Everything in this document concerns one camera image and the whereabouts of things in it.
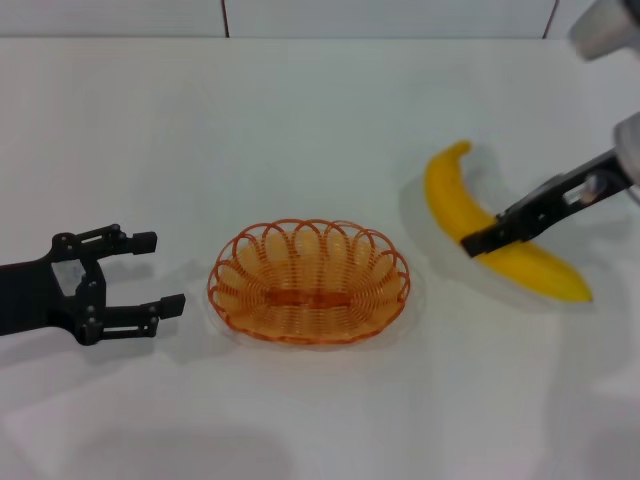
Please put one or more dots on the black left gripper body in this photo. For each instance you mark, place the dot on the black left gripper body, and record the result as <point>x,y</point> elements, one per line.
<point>30,297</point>

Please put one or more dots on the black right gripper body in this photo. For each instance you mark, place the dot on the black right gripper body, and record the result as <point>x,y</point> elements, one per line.
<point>550,205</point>

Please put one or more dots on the orange woven plastic basket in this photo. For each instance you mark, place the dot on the orange woven plastic basket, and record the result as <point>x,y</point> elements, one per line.
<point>310,320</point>

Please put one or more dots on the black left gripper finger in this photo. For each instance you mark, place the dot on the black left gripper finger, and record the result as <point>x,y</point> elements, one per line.
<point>130,321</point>
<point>142,241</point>

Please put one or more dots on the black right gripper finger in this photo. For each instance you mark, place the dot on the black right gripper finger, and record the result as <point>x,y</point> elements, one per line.
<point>490,242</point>

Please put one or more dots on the yellow banana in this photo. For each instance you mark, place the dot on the yellow banana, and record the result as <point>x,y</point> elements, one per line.
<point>450,200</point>

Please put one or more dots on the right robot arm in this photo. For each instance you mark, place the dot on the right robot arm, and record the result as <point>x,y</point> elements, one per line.
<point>600,30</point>

